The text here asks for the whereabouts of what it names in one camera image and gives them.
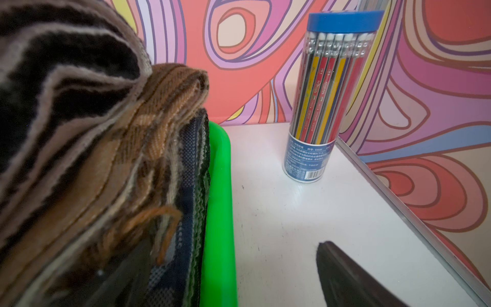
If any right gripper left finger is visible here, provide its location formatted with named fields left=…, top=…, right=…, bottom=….
left=57, top=238, right=152, bottom=306

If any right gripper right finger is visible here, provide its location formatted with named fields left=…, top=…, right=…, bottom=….
left=316, top=241, right=406, bottom=306

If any grey navy plaid scarf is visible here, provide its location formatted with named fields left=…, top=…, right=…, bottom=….
left=143, top=109, right=210, bottom=306

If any brown plaid scarf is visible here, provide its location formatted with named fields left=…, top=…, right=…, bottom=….
left=1, top=64, right=209, bottom=306

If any black white houndstooth scarf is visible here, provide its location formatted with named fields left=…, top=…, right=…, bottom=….
left=1, top=1, right=152, bottom=247

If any green plastic basket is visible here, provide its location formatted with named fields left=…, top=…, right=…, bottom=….
left=199, top=122, right=239, bottom=306

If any clear tube blue cap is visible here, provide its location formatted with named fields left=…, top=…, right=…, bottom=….
left=283, top=10, right=384, bottom=183

